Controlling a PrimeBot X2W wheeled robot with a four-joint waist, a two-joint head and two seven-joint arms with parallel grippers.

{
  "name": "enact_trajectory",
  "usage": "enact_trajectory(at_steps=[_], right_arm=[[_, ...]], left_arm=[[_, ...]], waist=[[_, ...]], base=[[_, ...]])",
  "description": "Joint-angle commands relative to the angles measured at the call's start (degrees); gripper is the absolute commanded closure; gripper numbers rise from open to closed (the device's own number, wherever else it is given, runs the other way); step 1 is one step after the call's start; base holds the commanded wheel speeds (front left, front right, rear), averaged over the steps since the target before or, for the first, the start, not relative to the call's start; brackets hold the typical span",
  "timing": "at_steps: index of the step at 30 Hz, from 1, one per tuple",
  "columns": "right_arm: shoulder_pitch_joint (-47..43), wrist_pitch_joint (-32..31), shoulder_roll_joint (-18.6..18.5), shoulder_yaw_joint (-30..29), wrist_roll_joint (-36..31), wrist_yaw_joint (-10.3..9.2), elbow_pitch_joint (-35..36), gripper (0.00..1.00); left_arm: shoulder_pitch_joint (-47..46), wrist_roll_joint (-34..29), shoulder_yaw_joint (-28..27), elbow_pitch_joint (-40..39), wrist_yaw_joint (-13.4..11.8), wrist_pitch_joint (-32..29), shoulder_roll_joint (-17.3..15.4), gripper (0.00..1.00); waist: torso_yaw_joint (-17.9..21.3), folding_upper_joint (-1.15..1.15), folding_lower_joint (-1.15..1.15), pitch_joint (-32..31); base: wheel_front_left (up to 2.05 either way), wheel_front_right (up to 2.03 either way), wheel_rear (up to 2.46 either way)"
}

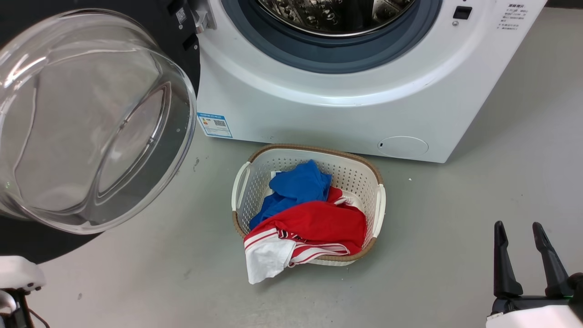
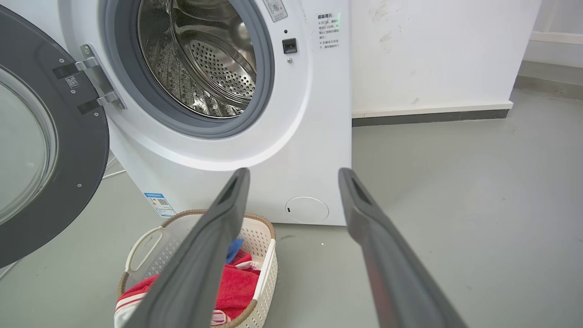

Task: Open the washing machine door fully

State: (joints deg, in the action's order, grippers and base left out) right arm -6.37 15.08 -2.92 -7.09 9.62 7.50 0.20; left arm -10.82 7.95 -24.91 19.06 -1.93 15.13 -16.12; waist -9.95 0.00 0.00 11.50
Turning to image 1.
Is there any steel perforated washer drum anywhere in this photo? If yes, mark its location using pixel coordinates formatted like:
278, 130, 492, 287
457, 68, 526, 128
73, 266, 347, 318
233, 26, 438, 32
257, 0, 417, 38

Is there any round white filter cover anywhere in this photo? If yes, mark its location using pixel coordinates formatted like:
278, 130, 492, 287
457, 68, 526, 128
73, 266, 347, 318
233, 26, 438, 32
377, 136, 429, 159

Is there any blue energy label sticker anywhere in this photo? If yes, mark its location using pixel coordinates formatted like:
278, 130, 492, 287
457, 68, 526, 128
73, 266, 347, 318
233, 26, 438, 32
197, 113, 233, 138

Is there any black round glass washer door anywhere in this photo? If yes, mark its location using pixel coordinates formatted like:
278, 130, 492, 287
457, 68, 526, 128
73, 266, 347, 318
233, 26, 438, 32
0, 0, 215, 265

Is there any metal door hinge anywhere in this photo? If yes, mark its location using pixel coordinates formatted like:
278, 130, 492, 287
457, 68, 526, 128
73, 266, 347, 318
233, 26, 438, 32
190, 5, 217, 34

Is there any blue garment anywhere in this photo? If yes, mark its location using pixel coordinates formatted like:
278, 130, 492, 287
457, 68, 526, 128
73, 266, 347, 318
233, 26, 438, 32
249, 159, 332, 231

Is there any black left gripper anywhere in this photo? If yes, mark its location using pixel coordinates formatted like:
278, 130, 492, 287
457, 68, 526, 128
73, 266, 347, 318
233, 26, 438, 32
0, 290, 31, 328

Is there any red and white striped garment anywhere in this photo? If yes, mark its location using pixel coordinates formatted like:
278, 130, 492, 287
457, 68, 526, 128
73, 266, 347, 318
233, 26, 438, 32
244, 187, 368, 285

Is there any white front-load washing machine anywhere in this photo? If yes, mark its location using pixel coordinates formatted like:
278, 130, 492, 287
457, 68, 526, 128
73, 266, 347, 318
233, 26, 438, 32
196, 0, 548, 164

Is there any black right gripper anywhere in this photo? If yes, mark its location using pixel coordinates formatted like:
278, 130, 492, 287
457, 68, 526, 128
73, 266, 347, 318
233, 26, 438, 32
490, 221, 583, 319

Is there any white perforated plastic laundry basket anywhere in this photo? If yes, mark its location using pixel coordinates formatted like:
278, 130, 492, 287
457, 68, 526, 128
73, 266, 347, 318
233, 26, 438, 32
231, 144, 387, 267

